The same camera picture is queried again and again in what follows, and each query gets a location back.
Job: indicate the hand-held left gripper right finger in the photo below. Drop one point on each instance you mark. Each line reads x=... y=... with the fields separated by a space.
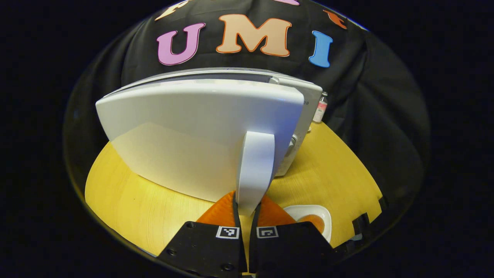
x=285 y=247

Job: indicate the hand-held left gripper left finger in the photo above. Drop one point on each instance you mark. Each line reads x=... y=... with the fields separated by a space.
x=208 y=247

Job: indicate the round orange bun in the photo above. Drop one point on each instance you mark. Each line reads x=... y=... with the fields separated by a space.
x=314 y=223

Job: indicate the white microwave oven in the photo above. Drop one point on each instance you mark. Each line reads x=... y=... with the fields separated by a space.
x=193 y=127

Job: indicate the black table clamp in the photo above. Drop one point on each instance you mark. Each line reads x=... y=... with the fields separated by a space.
x=383 y=203
x=361 y=224

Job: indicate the clear bottle with pink label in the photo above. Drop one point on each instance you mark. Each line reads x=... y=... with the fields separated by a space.
x=320 y=110

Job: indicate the black backdrop cloth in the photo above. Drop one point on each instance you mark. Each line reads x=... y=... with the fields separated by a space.
x=386 y=116

